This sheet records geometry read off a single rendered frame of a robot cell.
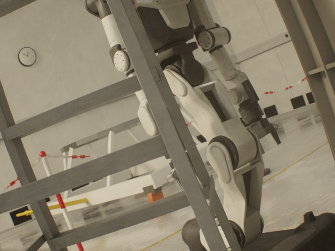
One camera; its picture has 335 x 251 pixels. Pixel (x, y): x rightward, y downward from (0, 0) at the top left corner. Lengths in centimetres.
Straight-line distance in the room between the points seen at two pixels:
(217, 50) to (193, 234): 78
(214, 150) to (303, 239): 49
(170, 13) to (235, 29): 998
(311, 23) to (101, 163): 45
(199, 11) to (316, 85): 115
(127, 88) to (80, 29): 865
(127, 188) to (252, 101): 378
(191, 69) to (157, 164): 604
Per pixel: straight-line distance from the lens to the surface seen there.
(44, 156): 385
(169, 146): 76
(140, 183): 564
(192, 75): 201
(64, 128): 909
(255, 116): 213
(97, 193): 611
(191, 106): 198
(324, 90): 115
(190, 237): 226
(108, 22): 194
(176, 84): 198
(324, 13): 93
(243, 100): 215
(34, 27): 943
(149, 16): 199
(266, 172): 502
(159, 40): 199
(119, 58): 188
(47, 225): 135
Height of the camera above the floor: 79
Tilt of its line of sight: level
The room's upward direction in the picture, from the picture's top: 21 degrees counter-clockwise
